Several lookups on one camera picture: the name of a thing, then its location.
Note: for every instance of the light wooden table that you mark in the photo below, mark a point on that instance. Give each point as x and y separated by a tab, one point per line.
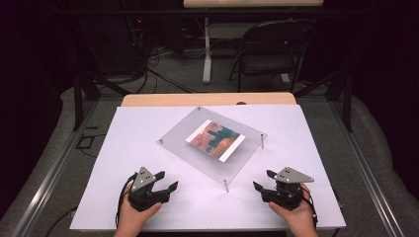
197	98

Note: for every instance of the light far desk top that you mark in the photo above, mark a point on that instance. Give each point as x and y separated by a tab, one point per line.
250	3

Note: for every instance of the colourful painting print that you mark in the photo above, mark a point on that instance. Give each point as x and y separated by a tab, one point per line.
215	140

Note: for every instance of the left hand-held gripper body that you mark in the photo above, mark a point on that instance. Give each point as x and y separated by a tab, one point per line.
145	197

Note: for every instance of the white desk leg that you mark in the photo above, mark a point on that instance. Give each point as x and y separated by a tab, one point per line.
207	52

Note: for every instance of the dark equipment rack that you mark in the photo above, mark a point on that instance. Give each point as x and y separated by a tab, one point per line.
112	42

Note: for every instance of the black metal stand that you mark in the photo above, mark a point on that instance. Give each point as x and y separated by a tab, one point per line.
346	98
78	98

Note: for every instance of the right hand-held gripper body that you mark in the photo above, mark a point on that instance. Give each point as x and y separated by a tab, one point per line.
288	194

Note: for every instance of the person's right hand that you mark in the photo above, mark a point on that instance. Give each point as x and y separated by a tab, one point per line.
298	217

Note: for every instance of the person's left hand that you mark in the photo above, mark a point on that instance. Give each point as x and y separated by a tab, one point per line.
135	215

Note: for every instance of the black folding chair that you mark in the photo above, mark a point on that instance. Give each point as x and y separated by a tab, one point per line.
267	62

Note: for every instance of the aluminium rail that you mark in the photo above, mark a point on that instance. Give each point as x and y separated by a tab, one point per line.
365	171
49	177

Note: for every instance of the white board mat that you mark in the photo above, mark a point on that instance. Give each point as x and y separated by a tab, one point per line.
112	171

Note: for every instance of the clear acrylic photo frame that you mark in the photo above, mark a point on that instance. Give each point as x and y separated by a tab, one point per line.
184	141

